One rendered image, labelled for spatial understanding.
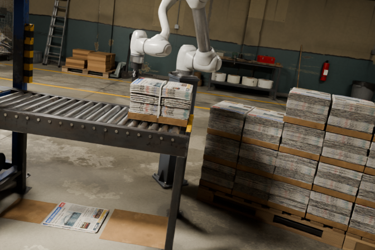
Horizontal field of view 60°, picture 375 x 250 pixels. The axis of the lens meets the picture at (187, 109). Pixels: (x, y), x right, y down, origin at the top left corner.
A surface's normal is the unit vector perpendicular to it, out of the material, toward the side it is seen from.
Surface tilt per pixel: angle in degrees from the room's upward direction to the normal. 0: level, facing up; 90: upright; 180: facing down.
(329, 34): 90
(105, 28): 90
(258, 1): 90
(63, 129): 90
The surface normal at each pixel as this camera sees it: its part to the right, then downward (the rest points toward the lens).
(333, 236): -0.40, 0.15
